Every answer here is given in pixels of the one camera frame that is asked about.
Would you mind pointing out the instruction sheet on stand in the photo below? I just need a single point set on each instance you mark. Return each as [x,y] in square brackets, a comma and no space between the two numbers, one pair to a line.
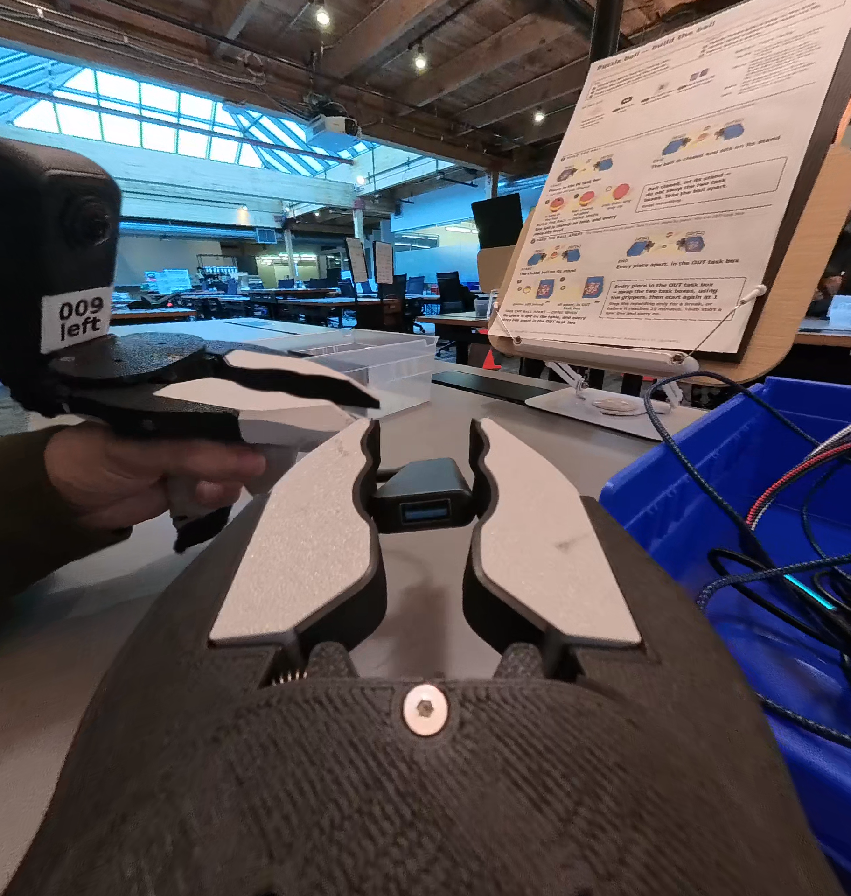
[803,294]

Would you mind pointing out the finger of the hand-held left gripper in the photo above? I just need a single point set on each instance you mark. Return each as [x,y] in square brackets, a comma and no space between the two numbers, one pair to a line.
[292,365]
[257,400]

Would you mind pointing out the black monitor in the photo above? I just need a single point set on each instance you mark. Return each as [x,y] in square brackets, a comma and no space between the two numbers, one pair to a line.
[497,220]

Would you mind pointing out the blue plastic bin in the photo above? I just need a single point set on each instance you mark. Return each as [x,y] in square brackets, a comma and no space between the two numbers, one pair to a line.
[677,490]

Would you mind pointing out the clear plastic bin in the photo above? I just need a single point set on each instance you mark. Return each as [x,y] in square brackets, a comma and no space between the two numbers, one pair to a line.
[404,371]

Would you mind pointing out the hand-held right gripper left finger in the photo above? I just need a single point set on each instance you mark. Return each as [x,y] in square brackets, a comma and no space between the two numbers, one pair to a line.
[306,546]

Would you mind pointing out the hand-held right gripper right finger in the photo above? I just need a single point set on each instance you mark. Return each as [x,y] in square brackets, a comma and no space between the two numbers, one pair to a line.
[548,553]

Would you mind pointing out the ceiling projector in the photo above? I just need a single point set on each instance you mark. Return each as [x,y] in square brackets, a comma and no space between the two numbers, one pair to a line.
[333,131]

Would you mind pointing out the grey desk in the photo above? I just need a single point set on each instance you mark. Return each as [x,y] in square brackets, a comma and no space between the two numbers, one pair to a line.
[425,588]

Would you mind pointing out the printed instruction sheet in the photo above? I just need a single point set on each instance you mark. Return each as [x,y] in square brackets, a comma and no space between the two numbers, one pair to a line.
[677,210]

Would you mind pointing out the person's left hand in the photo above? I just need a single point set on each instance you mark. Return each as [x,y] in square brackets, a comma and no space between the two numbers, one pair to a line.
[117,476]

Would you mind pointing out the black USB adapter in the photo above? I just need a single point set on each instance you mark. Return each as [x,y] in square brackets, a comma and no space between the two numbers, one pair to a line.
[425,490]

